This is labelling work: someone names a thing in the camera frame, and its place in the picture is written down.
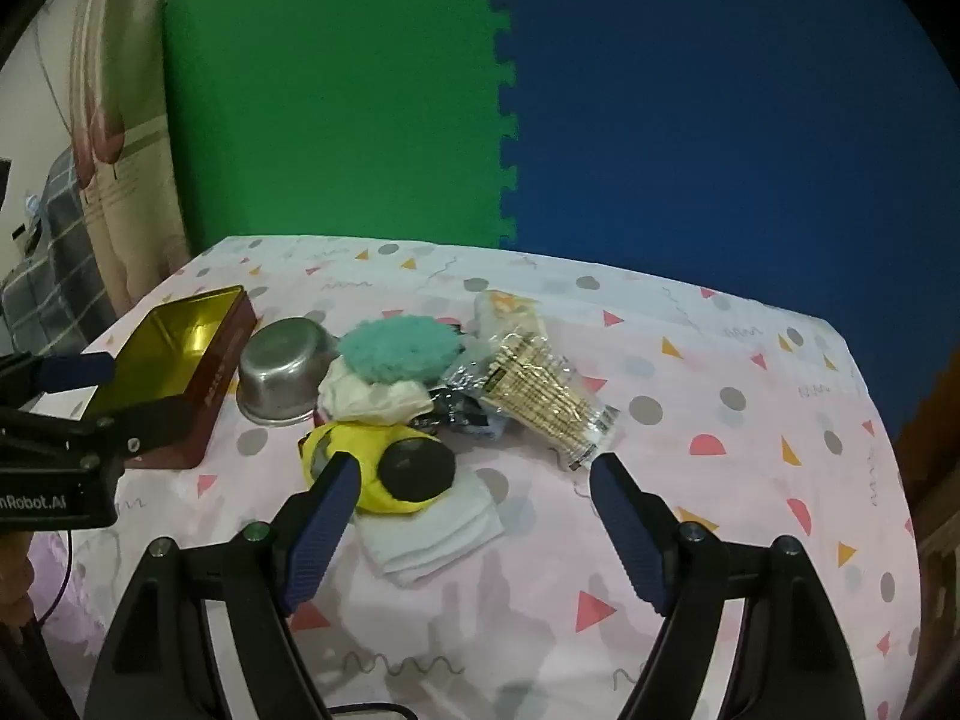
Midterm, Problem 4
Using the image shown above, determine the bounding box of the clear plastic packet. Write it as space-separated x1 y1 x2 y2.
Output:
442 330 623 473

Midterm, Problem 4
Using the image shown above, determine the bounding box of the teal fluffy cloth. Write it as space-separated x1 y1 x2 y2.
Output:
337 313 467 385

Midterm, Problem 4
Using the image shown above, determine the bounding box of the stainless steel bowl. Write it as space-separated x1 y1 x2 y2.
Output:
236 317 340 428

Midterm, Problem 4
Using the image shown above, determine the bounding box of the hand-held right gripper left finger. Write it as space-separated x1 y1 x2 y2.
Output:
82 452 362 720

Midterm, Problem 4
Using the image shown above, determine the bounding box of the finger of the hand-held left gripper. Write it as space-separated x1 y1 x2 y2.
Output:
0 351 117 406
0 406 147 470

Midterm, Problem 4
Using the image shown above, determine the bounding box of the white cloth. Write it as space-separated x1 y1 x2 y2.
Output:
317 356 432 425

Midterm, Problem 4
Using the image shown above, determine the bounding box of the green foam mat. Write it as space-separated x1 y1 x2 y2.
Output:
161 0 520 256

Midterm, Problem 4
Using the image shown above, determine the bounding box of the patterned pink tablecloth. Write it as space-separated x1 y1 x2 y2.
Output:
30 235 923 720

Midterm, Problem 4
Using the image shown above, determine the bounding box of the black foil packet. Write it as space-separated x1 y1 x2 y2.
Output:
431 386 488 432

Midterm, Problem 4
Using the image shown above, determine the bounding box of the white towel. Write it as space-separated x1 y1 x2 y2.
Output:
354 465 505 587

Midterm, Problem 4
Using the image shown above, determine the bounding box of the yellow and orange towel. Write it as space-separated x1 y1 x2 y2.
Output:
475 289 548 346

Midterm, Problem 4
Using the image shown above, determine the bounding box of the orange foam mat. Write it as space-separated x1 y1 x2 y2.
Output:
896 345 960 466

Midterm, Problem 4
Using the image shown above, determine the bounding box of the blue foam mat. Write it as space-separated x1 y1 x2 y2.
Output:
480 0 960 421

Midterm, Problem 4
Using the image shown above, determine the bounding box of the plaid cloth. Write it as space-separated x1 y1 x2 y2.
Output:
0 146 113 353

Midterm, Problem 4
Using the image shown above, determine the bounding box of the black cable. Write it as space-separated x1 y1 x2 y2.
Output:
322 702 421 720

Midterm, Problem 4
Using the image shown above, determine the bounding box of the yellow and black plush toy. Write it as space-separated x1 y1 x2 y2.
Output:
298 421 456 517

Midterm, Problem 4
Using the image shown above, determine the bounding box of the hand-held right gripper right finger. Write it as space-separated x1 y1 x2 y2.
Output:
589 454 893 720

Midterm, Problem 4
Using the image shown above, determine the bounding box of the red and gold tin box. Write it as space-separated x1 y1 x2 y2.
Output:
88 285 258 472

